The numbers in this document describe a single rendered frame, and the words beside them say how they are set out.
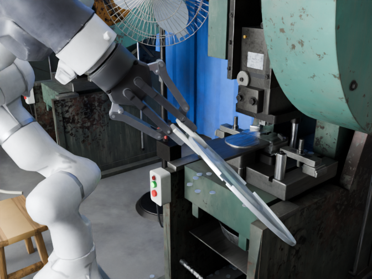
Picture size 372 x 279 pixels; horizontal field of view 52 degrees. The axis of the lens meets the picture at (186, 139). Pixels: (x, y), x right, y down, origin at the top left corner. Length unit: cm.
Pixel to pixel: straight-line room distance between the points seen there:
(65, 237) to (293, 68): 73
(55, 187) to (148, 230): 131
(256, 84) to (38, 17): 91
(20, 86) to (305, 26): 68
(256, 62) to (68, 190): 74
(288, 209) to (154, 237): 110
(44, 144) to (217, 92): 239
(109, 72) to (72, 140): 216
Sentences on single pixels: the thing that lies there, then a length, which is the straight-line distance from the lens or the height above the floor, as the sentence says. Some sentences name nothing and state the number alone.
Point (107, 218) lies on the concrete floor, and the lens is 241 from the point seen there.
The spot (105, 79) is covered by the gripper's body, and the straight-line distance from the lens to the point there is 60.
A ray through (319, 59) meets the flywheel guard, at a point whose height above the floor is 116.
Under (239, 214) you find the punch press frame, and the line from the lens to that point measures 134.
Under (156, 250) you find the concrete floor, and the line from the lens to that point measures 212.
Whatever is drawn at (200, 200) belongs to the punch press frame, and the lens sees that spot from 149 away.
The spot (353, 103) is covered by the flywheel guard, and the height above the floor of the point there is 106.
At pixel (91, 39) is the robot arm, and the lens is 58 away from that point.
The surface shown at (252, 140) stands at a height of 78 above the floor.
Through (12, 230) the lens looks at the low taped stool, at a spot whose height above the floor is 33.
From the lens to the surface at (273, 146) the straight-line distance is 141.
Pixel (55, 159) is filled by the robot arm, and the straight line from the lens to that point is 108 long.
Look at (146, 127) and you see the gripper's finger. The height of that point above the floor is 107.
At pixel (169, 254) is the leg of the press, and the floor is 23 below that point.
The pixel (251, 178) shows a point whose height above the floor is 67.
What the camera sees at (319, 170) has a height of 72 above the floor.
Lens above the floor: 129
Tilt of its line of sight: 22 degrees down
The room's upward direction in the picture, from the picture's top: straight up
